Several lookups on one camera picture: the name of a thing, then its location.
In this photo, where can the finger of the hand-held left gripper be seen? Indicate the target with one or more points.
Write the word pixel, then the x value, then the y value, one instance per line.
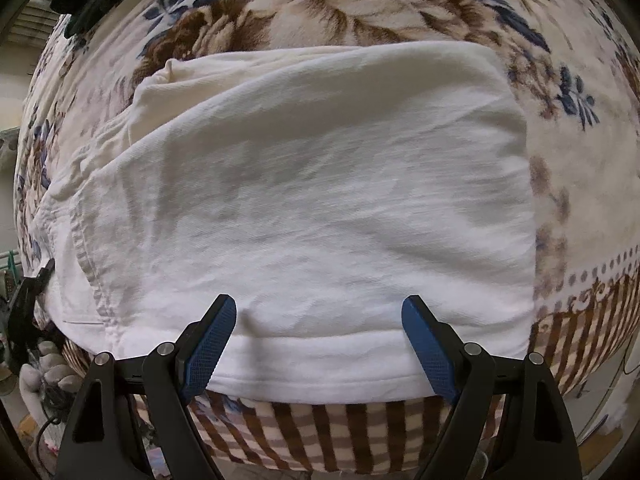
pixel 42 275

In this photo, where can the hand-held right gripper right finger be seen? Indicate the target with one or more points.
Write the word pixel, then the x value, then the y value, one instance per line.
pixel 430 350

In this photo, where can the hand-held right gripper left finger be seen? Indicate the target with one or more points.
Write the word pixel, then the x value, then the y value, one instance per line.
pixel 210 350

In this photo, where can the white pants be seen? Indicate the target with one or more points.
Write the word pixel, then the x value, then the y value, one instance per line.
pixel 325 185

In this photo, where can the person's left hand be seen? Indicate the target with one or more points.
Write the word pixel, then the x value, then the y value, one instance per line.
pixel 50 375

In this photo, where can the teal shelf rack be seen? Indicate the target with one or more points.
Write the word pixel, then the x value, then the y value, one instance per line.
pixel 9 260

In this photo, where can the floral plaid blanket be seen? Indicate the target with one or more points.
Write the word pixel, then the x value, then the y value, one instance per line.
pixel 400 5

